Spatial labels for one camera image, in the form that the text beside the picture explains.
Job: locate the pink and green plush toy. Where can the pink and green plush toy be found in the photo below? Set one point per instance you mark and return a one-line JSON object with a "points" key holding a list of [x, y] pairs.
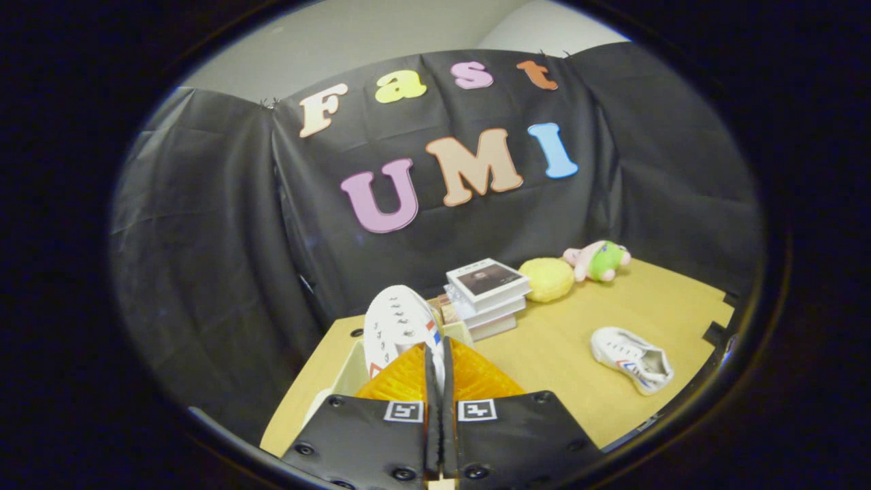
{"points": [[602, 260]]}

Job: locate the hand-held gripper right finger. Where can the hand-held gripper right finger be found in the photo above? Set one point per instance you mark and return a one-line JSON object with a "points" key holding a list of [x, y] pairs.
{"points": [[517, 435]]}

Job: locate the grey fabric storage box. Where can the grey fabric storage box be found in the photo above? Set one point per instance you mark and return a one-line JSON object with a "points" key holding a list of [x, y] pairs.
{"points": [[350, 374]]}

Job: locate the white canvas shoe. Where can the white canvas shoe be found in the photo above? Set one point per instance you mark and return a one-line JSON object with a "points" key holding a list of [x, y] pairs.
{"points": [[395, 320], [612, 347]]}

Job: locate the black table clamp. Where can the black table clamp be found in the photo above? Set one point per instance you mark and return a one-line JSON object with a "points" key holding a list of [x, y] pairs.
{"points": [[718, 335]]}

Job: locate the yellow plush toy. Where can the yellow plush toy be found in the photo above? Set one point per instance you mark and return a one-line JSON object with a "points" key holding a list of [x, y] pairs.
{"points": [[546, 280]]}

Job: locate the white book with dark photo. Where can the white book with dark photo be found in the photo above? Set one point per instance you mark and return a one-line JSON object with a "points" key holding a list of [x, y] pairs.
{"points": [[486, 279]]}

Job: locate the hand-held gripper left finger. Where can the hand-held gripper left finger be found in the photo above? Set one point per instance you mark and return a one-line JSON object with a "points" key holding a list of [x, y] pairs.
{"points": [[367, 435]]}

